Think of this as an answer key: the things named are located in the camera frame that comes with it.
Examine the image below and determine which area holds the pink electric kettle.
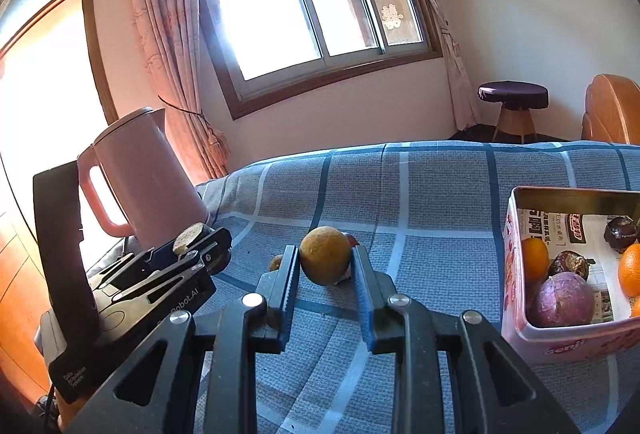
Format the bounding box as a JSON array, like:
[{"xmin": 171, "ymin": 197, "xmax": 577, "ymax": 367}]
[{"xmin": 77, "ymin": 107, "xmax": 210, "ymax": 249}]

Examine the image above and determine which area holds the large orange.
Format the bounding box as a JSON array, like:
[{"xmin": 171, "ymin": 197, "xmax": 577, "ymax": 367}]
[{"xmin": 617, "ymin": 243, "xmax": 640, "ymax": 298}]

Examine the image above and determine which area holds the brown round longan fruit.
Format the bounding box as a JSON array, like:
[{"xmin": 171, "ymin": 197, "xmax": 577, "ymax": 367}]
[{"xmin": 172, "ymin": 223, "xmax": 213, "ymax": 256}]

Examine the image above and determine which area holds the pink left curtain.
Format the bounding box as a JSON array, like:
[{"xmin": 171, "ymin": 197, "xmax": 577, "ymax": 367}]
[{"xmin": 131, "ymin": 0, "xmax": 230, "ymax": 184}]

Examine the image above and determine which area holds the small orange tangerine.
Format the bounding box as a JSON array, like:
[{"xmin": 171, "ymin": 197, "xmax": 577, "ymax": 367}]
[{"xmin": 522, "ymin": 238, "xmax": 550, "ymax": 284}]

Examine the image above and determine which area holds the dark wrinkled passion fruit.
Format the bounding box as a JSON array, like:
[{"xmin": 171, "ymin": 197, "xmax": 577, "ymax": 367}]
[{"xmin": 603, "ymin": 216, "xmax": 639, "ymax": 253}]

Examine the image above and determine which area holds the brown leather armchair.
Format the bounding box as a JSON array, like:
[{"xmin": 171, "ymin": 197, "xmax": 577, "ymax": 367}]
[{"xmin": 582, "ymin": 74, "xmax": 640, "ymax": 145}]

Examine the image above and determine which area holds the printed paper tin liner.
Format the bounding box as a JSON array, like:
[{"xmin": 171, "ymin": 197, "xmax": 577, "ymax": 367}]
[{"xmin": 518, "ymin": 209, "xmax": 639, "ymax": 324}]

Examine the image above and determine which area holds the blue plaid tablecloth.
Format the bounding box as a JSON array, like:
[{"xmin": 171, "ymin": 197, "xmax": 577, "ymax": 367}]
[{"xmin": 89, "ymin": 139, "xmax": 640, "ymax": 434}]

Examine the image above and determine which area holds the window with metal frame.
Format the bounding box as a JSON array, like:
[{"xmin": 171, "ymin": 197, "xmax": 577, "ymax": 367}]
[{"xmin": 201, "ymin": 0, "xmax": 442, "ymax": 119}]

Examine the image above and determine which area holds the dark cushioned round stool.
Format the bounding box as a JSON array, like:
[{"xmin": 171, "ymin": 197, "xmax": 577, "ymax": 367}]
[{"xmin": 477, "ymin": 81, "xmax": 549, "ymax": 144}]

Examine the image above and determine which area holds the purple round fruit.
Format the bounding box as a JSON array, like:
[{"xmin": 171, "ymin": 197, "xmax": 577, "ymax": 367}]
[{"xmin": 527, "ymin": 272, "xmax": 596, "ymax": 328}]

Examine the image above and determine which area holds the yellow-brown round fruit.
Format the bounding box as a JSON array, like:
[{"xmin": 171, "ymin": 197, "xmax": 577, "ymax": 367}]
[{"xmin": 299, "ymin": 226, "xmax": 352, "ymax": 286}]

